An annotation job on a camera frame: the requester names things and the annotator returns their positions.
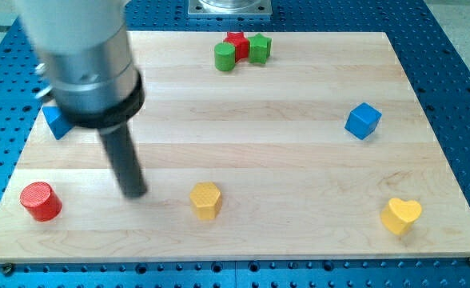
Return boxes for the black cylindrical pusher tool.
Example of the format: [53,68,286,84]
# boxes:
[98,123,147,198]

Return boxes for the blue triangle block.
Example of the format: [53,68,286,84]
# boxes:
[42,106,74,140]

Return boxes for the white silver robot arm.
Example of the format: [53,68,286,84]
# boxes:
[14,0,145,129]

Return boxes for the green star block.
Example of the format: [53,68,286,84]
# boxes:
[248,34,272,64]

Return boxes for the red cylinder block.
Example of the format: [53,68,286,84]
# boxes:
[19,182,62,222]

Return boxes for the red star block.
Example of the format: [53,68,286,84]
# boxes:
[224,32,249,62]

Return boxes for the wooden board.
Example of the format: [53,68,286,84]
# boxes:
[0,31,470,263]

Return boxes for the yellow hexagon block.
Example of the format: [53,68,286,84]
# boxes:
[189,182,222,220]

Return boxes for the yellow heart block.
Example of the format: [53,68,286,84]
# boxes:
[380,198,422,236]

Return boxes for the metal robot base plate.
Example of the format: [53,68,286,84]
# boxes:
[187,0,273,16]

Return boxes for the green cylinder block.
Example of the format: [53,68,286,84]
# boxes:
[214,42,236,72]

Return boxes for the blue cube block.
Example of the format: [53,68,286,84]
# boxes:
[345,102,382,140]

